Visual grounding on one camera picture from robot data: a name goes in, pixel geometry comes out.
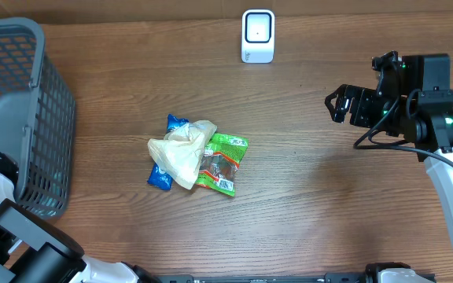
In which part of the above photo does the beige paper-like bag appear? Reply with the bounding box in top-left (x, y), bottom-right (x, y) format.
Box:
top-left (148, 120), bottom-right (217, 189)

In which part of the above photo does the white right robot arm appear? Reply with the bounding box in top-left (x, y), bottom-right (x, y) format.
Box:
top-left (325, 51), bottom-right (453, 249)

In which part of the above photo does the blue Oreo cookie pack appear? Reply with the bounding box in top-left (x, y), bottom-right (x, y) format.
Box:
top-left (147, 114), bottom-right (189, 191)

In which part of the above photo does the grey plastic mesh basket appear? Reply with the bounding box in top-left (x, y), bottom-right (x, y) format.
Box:
top-left (0, 17), bottom-right (76, 219)

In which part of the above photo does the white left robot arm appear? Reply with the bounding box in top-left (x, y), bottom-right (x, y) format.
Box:
top-left (0, 152), bottom-right (158, 283)

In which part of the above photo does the green snack packet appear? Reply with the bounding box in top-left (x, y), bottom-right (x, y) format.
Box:
top-left (195, 133), bottom-right (249, 197)

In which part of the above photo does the white barcode scanner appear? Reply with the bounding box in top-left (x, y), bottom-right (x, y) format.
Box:
top-left (241, 9), bottom-right (275, 64)

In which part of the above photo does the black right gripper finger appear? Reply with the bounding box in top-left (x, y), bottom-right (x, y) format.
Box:
top-left (325, 101), bottom-right (351, 123)
top-left (325, 84), bottom-right (353, 105)

